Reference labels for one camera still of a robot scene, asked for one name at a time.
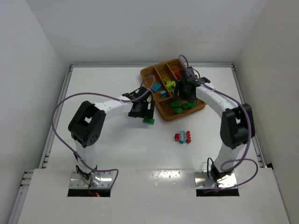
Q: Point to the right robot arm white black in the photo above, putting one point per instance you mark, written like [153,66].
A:
[237,124]

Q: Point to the blue long lego brick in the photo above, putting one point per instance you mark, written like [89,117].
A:
[156,87]

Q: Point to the brown wicker divided basket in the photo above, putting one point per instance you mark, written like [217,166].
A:
[163,76]

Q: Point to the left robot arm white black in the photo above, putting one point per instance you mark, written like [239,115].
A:
[87,123]

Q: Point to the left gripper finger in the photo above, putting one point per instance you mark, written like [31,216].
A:
[137,115]
[152,108]

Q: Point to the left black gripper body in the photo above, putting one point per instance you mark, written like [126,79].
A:
[142,111]

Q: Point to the blue fish lego assembly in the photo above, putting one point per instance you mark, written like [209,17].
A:
[183,137]

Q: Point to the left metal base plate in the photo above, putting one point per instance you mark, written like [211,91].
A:
[98,181]

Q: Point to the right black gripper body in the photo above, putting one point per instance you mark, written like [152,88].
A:
[181,87]

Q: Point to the dark green lego brick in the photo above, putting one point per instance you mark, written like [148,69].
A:
[191,105]

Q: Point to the green number three lego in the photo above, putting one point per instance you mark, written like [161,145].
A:
[186,106]

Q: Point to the lime square lego brick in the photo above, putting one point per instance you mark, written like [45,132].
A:
[166,80]

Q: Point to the lime long lego brick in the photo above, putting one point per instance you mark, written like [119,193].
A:
[171,86]

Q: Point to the green rounded lego piece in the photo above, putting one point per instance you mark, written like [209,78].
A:
[178,111]

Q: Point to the small blue lego brick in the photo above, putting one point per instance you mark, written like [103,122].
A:
[163,94]

